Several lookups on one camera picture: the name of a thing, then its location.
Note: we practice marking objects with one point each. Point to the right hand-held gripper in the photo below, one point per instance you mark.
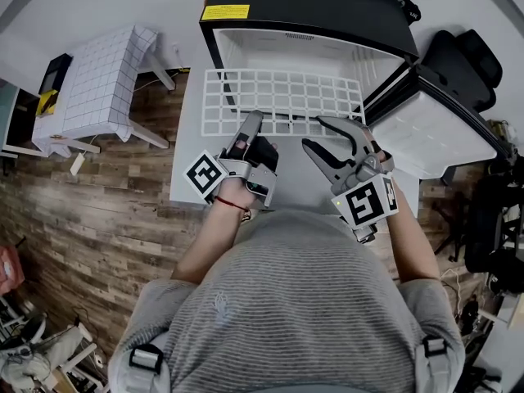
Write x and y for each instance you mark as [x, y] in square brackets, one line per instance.
[364, 203]

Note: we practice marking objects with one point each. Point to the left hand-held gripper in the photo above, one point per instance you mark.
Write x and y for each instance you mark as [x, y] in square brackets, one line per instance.
[262, 178]

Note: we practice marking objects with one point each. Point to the white wire fridge shelf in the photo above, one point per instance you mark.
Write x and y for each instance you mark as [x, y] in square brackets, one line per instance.
[221, 94]

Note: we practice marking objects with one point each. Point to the person's left forearm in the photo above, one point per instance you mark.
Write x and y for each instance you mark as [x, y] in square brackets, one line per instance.
[204, 244]

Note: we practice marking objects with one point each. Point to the person's right hand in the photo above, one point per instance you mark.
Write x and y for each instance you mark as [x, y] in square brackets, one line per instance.
[374, 145]

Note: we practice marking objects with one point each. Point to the person's left hand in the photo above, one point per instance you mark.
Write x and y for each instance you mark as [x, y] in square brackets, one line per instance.
[233, 191]

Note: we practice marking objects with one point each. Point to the white work table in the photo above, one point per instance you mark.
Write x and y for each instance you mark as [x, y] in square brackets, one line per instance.
[434, 141]

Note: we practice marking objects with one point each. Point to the white side table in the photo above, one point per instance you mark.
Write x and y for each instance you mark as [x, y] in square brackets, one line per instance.
[149, 137]

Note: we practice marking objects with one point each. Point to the black mesh office chair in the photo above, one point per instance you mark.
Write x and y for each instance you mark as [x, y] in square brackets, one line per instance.
[458, 72]

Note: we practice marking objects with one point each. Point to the white checked tablecloth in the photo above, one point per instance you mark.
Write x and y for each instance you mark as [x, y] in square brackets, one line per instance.
[102, 88]

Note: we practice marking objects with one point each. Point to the black bag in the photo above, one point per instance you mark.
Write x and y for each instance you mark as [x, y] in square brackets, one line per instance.
[407, 6]

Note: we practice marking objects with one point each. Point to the grey striped shirt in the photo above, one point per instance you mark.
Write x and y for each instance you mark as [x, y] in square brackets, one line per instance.
[294, 309]

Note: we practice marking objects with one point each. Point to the black wheeled chair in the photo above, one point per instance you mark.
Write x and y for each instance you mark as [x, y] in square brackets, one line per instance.
[487, 236]

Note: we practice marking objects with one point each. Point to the white power strip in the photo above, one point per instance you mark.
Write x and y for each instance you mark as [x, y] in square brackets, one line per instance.
[77, 164]

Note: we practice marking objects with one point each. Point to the black box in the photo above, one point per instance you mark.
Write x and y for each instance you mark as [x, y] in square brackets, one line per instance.
[55, 74]

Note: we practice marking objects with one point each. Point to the yellow box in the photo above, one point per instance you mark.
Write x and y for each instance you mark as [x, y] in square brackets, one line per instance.
[46, 104]

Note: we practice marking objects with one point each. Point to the white floor machine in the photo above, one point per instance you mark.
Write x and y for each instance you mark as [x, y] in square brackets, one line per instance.
[45, 350]

